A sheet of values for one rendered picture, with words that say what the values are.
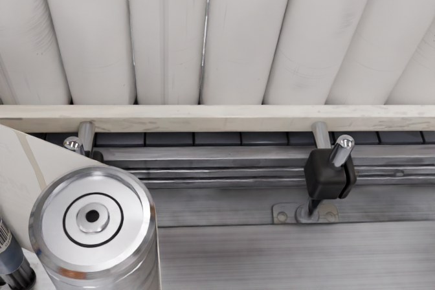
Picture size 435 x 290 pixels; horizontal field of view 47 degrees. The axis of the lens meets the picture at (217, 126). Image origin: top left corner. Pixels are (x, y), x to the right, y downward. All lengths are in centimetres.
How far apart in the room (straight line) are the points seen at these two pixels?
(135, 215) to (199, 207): 27
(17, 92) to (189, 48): 13
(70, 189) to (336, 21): 21
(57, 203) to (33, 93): 22
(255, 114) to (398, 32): 11
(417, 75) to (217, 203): 19
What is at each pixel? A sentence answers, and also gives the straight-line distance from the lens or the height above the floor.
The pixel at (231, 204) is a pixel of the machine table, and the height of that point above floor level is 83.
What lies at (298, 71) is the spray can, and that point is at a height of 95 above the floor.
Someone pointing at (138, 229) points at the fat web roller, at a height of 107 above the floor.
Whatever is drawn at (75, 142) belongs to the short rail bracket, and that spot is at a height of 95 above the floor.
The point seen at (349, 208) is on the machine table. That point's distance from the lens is 45.
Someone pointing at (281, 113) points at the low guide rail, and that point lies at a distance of 37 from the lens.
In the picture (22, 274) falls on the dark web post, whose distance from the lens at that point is 33.
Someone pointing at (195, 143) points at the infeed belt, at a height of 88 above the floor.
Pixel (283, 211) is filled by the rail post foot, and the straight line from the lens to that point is 42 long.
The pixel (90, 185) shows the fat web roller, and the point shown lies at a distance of 16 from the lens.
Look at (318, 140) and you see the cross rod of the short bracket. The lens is 37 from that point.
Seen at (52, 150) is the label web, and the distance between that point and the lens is 18.
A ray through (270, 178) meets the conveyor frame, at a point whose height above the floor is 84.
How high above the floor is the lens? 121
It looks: 54 degrees down
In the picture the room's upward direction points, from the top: 8 degrees clockwise
